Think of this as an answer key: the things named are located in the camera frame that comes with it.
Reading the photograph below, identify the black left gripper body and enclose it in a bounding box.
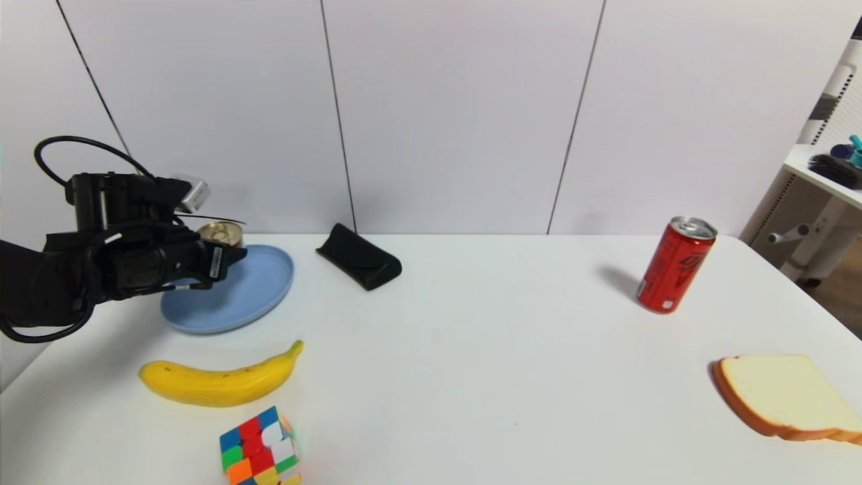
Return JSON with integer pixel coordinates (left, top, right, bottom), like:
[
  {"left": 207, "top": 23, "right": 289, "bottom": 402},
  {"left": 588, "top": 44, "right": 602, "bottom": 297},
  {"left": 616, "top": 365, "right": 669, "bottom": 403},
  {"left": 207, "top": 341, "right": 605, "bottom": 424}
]
[{"left": 154, "top": 238, "right": 230, "bottom": 288}]

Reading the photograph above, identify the small gold-lid tin can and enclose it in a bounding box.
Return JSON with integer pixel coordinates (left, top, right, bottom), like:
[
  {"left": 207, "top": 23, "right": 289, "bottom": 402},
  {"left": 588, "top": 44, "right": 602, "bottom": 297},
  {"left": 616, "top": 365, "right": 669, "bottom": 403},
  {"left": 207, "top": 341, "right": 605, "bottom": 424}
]
[{"left": 197, "top": 221, "right": 244, "bottom": 249}]

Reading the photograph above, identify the blue plate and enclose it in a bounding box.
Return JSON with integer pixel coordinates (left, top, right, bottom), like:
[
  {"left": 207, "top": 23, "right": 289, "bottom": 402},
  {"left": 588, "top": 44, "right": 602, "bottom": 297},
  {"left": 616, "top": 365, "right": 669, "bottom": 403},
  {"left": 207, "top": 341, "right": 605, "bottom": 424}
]
[{"left": 160, "top": 244, "right": 295, "bottom": 335}]

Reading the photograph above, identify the yellow banana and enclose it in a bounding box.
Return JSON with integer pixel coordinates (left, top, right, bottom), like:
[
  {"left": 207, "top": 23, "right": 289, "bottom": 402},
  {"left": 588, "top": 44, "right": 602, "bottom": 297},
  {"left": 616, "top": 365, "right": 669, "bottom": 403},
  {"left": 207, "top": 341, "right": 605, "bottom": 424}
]
[{"left": 139, "top": 339, "right": 305, "bottom": 408}]

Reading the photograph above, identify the black glasses case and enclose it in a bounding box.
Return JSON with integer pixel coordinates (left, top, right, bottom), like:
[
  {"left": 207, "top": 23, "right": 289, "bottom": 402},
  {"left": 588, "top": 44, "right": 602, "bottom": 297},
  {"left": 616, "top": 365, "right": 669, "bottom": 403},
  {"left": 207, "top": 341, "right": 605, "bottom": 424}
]
[{"left": 317, "top": 223, "right": 403, "bottom": 292}]

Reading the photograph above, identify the multicolour puzzle cube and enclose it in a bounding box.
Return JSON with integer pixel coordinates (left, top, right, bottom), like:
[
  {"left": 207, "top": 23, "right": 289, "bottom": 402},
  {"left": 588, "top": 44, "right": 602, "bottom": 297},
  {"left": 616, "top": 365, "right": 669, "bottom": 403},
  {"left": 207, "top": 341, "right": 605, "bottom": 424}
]
[{"left": 220, "top": 406, "right": 301, "bottom": 485}]

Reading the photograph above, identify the red soda can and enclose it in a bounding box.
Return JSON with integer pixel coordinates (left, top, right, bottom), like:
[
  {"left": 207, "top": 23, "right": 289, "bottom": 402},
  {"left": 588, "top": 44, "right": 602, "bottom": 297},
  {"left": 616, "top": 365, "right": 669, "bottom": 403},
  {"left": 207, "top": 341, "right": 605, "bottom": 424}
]
[{"left": 636, "top": 216, "right": 717, "bottom": 315}]

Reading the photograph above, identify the white bread slice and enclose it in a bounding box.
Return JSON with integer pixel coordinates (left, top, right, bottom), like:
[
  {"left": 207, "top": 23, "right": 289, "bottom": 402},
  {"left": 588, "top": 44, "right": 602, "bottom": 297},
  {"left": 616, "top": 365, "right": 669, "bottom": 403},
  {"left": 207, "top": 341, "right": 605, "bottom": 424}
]
[{"left": 710, "top": 354, "right": 862, "bottom": 445}]

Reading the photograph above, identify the white side shelf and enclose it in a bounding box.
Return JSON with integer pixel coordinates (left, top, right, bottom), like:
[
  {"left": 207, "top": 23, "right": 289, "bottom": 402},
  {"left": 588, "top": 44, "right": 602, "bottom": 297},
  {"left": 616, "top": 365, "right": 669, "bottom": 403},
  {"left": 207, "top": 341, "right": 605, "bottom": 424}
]
[{"left": 774, "top": 145, "right": 862, "bottom": 287}]

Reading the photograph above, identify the black bristle brush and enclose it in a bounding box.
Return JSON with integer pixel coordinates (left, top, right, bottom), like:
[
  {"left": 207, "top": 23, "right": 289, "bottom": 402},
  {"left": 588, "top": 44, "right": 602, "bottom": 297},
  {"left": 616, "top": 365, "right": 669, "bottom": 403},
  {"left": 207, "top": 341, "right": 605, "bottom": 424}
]
[{"left": 806, "top": 155, "right": 862, "bottom": 191}]

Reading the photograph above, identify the white pegboard panel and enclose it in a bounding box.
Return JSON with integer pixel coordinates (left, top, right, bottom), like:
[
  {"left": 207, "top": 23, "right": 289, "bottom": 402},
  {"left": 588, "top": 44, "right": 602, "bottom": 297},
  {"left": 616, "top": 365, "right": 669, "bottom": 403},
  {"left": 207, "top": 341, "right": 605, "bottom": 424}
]
[{"left": 798, "top": 40, "right": 862, "bottom": 150}]

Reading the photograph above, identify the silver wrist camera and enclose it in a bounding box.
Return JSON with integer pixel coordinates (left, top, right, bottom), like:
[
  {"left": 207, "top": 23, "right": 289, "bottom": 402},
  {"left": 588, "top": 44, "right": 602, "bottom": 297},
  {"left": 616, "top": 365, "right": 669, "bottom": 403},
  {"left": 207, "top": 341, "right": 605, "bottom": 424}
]
[{"left": 168, "top": 174, "right": 211, "bottom": 215}]

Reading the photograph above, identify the black camera cable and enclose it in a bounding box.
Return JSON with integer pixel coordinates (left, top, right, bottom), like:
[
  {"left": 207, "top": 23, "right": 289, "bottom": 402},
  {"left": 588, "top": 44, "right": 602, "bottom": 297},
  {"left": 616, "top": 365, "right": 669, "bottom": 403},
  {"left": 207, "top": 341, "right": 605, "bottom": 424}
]
[{"left": 34, "top": 135, "right": 157, "bottom": 189}]

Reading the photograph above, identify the grey desk crank handle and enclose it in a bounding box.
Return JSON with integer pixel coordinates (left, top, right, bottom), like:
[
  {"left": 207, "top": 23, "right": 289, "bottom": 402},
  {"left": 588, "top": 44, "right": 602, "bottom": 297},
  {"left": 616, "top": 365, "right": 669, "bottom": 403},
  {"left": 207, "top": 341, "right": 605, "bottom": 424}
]
[{"left": 767, "top": 225, "right": 809, "bottom": 247}]

